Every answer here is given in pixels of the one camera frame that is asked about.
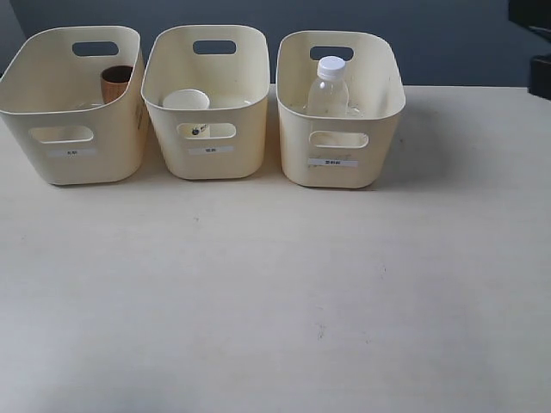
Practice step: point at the left cream plastic bin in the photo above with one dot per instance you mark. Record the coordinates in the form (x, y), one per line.
(51, 101)

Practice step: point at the clear plastic bottle white cap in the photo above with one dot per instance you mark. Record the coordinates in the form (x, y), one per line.
(329, 94)

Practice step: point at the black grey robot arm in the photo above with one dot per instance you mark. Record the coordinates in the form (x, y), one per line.
(534, 16)

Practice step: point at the right cream plastic bin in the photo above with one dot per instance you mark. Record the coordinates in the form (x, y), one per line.
(338, 152)

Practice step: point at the cream plastic bin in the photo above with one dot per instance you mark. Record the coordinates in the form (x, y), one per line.
(206, 90)
(51, 101)
(338, 152)

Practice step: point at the brown wooden cup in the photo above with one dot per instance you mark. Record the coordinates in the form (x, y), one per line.
(114, 82)

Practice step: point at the middle cream plastic bin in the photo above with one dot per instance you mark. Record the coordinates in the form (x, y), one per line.
(206, 90)

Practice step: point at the white paper cup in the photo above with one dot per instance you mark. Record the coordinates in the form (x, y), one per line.
(189, 99)

